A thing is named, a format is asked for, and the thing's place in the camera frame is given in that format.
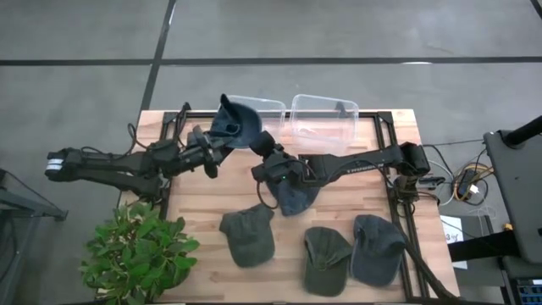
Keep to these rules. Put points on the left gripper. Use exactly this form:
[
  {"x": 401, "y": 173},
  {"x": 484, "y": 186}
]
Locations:
[{"x": 199, "y": 152}]

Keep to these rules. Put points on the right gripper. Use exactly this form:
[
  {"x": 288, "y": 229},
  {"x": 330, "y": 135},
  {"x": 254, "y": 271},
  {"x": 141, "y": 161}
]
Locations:
[{"x": 271, "y": 159}]

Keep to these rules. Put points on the dark blue baseball cap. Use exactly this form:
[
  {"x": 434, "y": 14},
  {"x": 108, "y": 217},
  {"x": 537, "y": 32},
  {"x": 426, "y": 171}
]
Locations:
[
  {"x": 296, "y": 201},
  {"x": 243, "y": 123},
  {"x": 377, "y": 254}
]

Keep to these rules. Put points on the olive green baseball cap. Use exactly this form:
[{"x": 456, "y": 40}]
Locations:
[
  {"x": 250, "y": 241},
  {"x": 326, "y": 262}
]

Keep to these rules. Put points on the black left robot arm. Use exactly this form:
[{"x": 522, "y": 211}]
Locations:
[{"x": 106, "y": 163}]

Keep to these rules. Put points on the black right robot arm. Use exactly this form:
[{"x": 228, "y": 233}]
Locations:
[{"x": 351, "y": 163}]

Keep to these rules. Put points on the clear plastic bin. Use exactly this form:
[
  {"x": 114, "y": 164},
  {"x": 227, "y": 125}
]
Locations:
[
  {"x": 324, "y": 123},
  {"x": 273, "y": 114}
]

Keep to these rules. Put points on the green leafy plant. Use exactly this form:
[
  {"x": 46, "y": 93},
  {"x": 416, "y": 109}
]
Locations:
[{"x": 139, "y": 254}]

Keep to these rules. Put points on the white paper sheet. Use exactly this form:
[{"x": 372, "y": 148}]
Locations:
[{"x": 451, "y": 229}]

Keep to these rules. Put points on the black power adapter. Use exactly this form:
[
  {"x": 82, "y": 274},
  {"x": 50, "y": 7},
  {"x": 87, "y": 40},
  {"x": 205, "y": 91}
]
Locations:
[{"x": 466, "y": 182}]

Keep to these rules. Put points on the grey side table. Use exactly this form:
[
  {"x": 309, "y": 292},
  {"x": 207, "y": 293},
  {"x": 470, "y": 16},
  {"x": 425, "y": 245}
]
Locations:
[{"x": 25, "y": 207}]

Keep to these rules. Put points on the black stand base bar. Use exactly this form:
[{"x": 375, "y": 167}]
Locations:
[{"x": 482, "y": 247}]

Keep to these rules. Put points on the grey and black equipment stand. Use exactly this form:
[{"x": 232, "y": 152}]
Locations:
[{"x": 516, "y": 190}]

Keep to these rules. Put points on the blue network device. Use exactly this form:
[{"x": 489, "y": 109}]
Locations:
[{"x": 531, "y": 294}]

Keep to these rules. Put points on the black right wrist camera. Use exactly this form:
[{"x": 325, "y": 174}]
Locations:
[{"x": 283, "y": 174}]

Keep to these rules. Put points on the black aluminium table frame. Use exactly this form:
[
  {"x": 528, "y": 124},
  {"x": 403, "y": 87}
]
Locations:
[{"x": 199, "y": 113}]

